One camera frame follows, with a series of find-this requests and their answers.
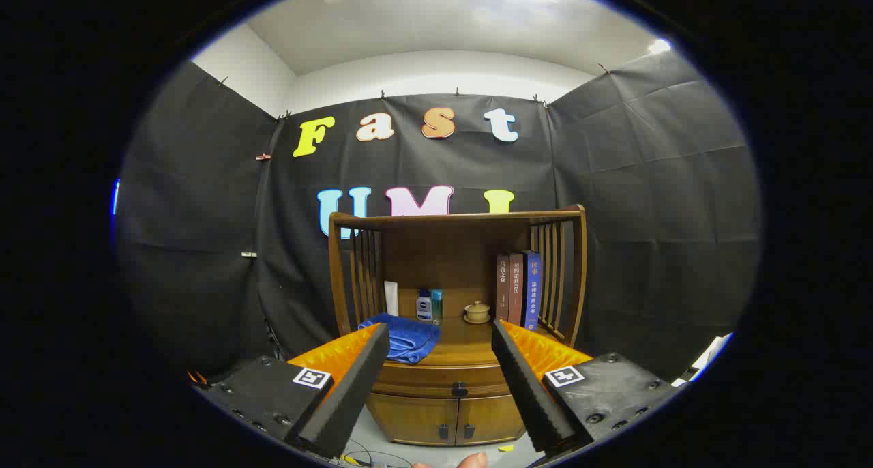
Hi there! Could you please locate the brown wooden cabinet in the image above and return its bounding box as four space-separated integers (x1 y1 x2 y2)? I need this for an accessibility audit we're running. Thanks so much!
328 205 588 448

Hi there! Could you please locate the wooden drawer with black knob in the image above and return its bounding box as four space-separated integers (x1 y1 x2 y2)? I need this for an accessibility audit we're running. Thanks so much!
372 362 514 399

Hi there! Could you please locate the reddish brown book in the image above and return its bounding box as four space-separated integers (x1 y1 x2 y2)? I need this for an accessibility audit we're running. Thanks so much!
508 252 524 327

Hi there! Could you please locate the folded blue towel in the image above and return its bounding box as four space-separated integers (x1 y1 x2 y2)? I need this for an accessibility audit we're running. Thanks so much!
358 313 441 364

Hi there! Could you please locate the wooden cabinet door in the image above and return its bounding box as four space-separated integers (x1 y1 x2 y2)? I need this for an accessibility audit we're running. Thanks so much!
456 394 526 447
366 392 460 447

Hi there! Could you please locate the blue book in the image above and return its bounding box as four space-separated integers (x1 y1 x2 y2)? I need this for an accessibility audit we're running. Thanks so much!
522 251 542 331

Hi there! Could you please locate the wooden countertop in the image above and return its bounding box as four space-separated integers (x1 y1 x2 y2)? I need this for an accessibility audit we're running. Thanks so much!
341 303 570 368

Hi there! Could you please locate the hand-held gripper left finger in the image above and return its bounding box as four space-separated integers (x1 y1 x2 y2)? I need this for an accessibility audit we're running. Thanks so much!
190 322 391 459

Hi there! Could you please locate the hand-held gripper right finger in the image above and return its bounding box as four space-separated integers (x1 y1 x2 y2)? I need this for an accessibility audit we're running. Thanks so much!
491 319 684 456

